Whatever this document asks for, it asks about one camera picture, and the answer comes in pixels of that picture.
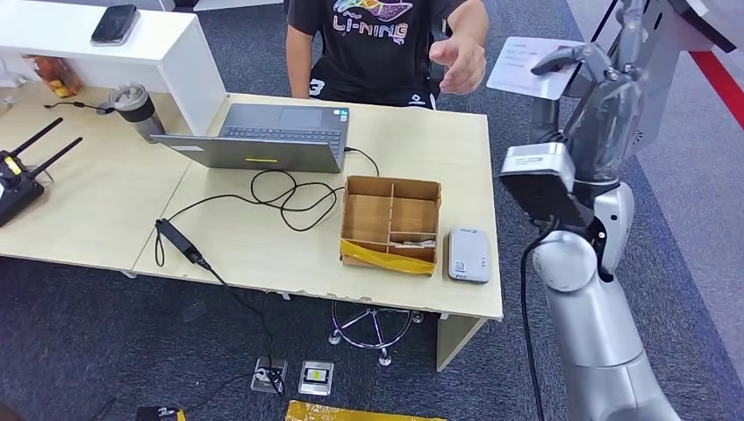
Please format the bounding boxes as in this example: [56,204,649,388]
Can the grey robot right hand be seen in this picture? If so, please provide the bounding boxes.
[530,0,647,187]

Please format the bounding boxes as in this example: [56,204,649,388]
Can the person's left hand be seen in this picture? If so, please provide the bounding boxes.
[428,33,488,96]

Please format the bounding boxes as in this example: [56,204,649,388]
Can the white ID card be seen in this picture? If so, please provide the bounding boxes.
[486,36,586,101]

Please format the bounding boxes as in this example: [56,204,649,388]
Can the person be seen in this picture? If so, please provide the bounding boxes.
[284,0,490,111]

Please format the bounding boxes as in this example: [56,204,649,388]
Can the white card reader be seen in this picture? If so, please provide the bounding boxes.
[447,226,492,285]

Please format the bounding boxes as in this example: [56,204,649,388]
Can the grey kiosk stand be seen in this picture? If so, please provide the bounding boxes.
[572,0,740,161]

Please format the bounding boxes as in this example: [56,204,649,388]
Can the cardboard divider box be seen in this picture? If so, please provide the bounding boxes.
[339,175,443,276]

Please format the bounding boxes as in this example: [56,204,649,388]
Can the grey laptop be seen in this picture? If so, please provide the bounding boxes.
[149,103,351,175]

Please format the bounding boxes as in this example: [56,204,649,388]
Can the yellow tape strip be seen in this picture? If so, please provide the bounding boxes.
[340,239,437,276]

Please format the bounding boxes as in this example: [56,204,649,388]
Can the beige desk leg panel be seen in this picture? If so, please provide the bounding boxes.
[435,315,488,373]

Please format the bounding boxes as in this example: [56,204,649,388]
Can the white desk shelf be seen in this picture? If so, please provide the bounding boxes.
[0,0,228,137]

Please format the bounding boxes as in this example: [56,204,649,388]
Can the chrome stool base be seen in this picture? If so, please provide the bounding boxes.
[328,301,425,367]

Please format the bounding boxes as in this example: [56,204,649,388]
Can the steel tumbler with lid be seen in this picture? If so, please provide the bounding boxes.
[108,83,167,143]

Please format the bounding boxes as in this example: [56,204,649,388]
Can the black power adapter brick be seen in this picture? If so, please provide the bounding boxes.
[155,218,204,266]

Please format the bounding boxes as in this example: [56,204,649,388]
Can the steel floor socket yellow label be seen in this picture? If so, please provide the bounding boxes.
[297,360,335,397]

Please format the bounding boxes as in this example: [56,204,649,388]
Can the black smartphone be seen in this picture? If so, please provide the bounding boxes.
[89,4,140,47]

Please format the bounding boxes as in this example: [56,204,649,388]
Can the steel floor socket with plug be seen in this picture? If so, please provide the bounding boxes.
[250,356,290,395]

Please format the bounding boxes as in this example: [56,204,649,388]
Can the yellow taped package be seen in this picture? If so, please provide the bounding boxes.
[284,400,447,421]

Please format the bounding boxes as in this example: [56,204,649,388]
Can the orange snack bag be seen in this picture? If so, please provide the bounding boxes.
[25,54,82,99]

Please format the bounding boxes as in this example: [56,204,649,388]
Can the black router with antennas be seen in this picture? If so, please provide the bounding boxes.
[0,117,83,229]

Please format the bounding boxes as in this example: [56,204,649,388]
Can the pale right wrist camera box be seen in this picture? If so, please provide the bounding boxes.
[498,141,595,229]

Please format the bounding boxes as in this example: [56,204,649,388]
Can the black stanchion post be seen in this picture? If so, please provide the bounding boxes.
[566,0,620,99]

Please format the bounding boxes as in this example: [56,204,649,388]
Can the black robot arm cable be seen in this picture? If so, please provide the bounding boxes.
[519,218,562,421]

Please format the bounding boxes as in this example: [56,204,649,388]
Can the thin black charger cable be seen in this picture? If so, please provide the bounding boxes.
[153,147,381,269]

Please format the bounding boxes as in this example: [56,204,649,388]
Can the black mains cord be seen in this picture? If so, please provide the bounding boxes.
[197,258,286,396]

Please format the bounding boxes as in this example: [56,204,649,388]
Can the black desk cable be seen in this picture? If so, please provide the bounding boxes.
[43,100,116,116]

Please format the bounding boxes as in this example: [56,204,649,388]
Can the black device with yellow strap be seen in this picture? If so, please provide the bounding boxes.
[134,406,187,421]

